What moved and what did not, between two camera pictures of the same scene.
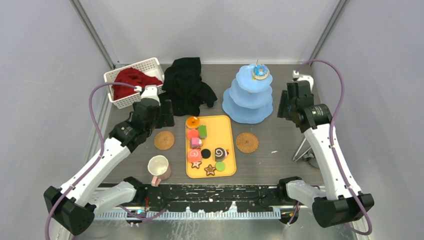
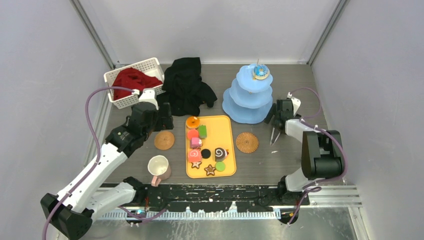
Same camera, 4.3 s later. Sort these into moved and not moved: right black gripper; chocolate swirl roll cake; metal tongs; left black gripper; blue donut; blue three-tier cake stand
Moved: right black gripper; metal tongs
Not moved: chocolate swirl roll cake; left black gripper; blue donut; blue three-tier cake stand
